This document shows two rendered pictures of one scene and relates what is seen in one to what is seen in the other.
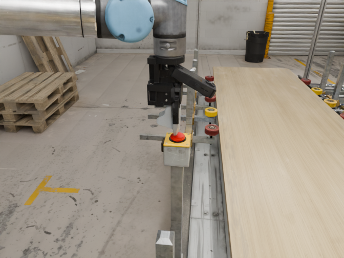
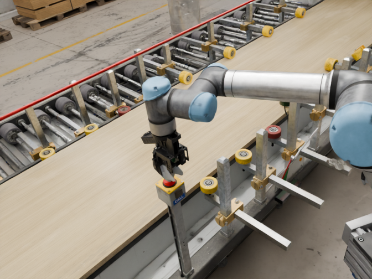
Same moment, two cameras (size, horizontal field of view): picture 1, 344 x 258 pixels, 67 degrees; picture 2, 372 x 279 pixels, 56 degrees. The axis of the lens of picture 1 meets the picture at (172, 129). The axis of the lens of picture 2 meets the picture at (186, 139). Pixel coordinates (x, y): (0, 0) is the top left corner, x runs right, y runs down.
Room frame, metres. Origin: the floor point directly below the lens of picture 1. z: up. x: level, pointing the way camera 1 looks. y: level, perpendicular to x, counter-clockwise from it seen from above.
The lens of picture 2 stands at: (1.18, 0.61, 2.02)
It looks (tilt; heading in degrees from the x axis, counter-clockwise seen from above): 37 degrees down; 224
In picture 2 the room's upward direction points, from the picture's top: 8 degrees counter-clockwise
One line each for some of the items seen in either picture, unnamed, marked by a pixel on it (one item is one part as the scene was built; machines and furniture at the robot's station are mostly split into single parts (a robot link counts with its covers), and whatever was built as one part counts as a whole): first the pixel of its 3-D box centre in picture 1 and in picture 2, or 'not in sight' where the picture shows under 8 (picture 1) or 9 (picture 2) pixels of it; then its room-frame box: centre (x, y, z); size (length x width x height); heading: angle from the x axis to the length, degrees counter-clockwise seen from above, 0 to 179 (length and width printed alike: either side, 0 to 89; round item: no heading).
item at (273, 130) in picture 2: not in sight; (273, 137); (-0.18, -0.06, 0.85); 0.08 x 0.08 x 0.11
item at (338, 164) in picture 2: not in sight; (336, 161); (-0.14, 0.29, 0.87); 0.09 x 0.07 x 0.02; 84
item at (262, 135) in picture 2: not in sight; (261, 172); (0.12, 0.04, 0.89); 0.03 x 0.03 x 0.48; 84
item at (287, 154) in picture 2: not in sight; (292, 149); (-0.15, 0.07, 0.85); 0.13 x 0.06 x 0.05; 174
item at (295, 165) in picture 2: not in sight; (290, 171); (-0.10, 0.09, 0.75); 0.26 x 0.01 x 0.10; 174
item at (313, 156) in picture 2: not in sight; (306, 153); (-0.16, 0.14, 0.84); 0.43 x 0.03 x 0.04; 84
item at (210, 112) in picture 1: (210, 116); not in sight; (1.55, -0.25, 0.85); 0.08 x 0.08 x 0.11
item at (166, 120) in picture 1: (167, 122); (176, 170); (0.61, 0.01, 1.28); 0.06 x 0.03 x 0.09; 84
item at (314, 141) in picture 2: not in sight; (318, 115); (-0.38, 0.10, 0.93); 0.03 x 0.03 x 0.48; 84
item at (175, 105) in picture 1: (175, 107); not in sight; (0.60, -0.01, 1.32); 0.05 x 0.02 x 0.09; 174
